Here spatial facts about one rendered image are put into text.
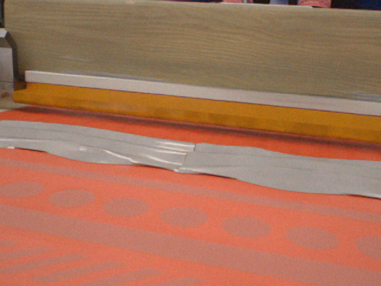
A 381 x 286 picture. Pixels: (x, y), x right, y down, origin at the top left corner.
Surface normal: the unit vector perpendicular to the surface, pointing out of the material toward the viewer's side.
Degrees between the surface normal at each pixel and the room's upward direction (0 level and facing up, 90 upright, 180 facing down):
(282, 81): 56
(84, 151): 11
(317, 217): 32
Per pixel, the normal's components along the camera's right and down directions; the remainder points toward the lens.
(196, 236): 0.06, -0.97
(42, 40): -0.26, 0.21
